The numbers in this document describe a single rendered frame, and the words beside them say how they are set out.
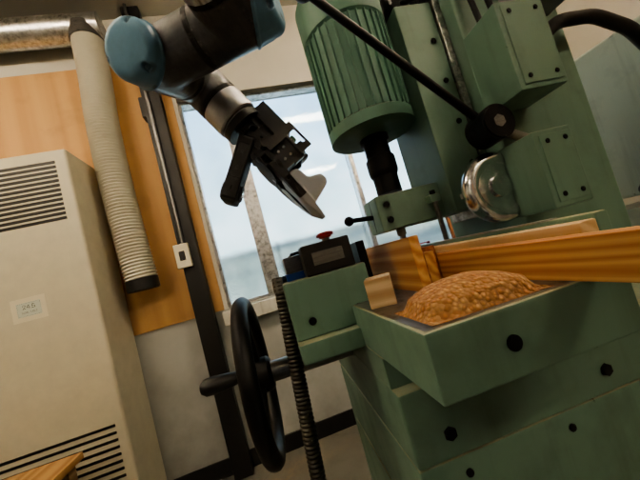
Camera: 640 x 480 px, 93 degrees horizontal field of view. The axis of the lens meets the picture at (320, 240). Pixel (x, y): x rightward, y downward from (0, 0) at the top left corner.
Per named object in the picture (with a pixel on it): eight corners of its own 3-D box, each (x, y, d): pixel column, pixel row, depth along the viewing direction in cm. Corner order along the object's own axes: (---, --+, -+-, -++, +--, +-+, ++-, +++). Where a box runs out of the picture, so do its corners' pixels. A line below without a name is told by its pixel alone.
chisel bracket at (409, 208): (373, 243, 64) (363, 205, 65) (432, 227, 66) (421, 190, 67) (387, 239, 57) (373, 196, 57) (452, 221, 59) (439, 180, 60)
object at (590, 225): (376, 274, 86) (371, 257, 87) (383, 272, 87) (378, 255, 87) (596, 275, 27) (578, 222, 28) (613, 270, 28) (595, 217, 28)
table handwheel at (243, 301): (271, 456, 61) (243, 317, 73) (363, 421, 65) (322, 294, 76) (249, 510, 35) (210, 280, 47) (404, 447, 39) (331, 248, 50)
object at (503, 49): (487, 116, 55) (462, 40, 56) (528, 108, 56) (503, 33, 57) (524, 88, 46) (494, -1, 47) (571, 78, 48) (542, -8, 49)
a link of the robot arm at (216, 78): (143, 69, 48) (177, 83, 56) (192, 119, 48) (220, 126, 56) (169, 25, 45) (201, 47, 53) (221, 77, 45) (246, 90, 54)
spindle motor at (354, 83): (326, 162, 70) (291, 39, 72) (395, 147, 73) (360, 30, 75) (343, 126, 53) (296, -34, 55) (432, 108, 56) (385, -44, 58)
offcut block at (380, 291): (396, 298, 43) (389, 271, 43) (397, 304, 39) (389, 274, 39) (372, 304, 43) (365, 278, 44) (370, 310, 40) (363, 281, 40)
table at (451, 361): (290, 323, 82) (285, 301, 82) (393, 290, 87) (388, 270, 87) (331, 456, 22) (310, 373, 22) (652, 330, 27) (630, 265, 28)
